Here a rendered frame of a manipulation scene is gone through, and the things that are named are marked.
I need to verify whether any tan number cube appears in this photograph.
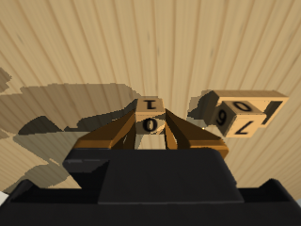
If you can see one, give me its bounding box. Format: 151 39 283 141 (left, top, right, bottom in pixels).
214 101 266 137
135 98 166 135

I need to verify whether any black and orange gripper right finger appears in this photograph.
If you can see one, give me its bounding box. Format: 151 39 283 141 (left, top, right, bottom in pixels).
164 108 229 159

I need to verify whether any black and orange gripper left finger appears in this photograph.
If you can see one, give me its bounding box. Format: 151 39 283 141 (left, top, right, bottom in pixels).
72 108 136 150

